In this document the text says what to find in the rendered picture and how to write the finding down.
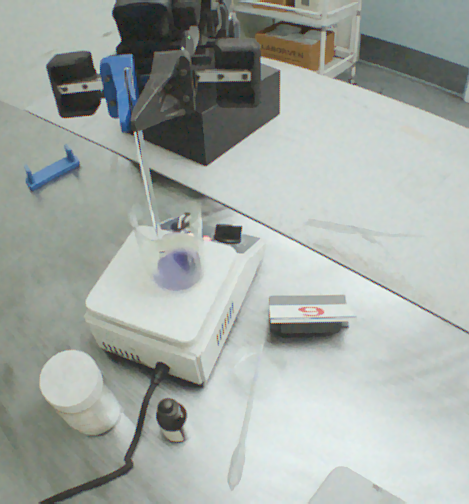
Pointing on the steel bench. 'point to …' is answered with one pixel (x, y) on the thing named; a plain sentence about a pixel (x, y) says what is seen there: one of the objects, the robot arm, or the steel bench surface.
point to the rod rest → (51, 170)
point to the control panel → (231, 244)
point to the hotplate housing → (195, 363)
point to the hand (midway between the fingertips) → (138, 104)
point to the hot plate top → (121, 283)
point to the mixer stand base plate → (351, 490)
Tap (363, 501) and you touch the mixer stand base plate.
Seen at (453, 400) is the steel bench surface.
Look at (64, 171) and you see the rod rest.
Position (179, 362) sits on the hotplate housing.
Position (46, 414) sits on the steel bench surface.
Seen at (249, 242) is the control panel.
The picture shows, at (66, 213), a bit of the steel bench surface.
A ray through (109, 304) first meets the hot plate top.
